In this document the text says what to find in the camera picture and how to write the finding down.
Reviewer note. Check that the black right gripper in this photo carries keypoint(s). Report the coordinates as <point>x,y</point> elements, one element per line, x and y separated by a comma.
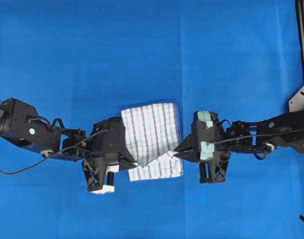
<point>201,145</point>

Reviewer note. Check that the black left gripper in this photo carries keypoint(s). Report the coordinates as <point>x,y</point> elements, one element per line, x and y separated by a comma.
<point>109,143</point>

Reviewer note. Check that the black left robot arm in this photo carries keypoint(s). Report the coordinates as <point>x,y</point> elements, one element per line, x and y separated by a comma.
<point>22,126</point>

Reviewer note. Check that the white blue-striped towel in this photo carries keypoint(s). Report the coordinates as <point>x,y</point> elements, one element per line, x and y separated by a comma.
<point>152,134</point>

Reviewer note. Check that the blue table cloth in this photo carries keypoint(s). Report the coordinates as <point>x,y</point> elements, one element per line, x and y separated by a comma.
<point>85,60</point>

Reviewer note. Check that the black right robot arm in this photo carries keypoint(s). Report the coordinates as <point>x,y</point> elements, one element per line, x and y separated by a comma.
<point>261,138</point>

